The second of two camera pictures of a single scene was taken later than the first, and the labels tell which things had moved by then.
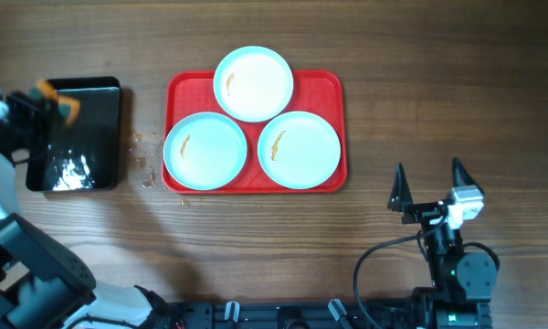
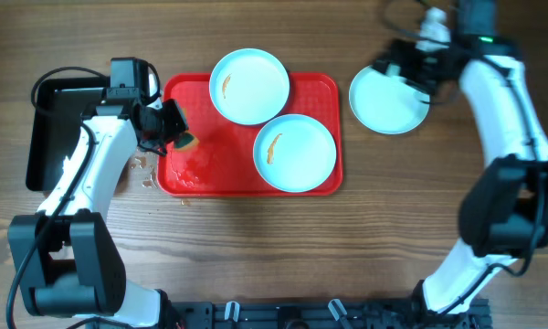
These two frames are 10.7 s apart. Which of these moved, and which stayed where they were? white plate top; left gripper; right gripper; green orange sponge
Moved: left gripper; right gripper; green orange sponge
Stayed: white plate top
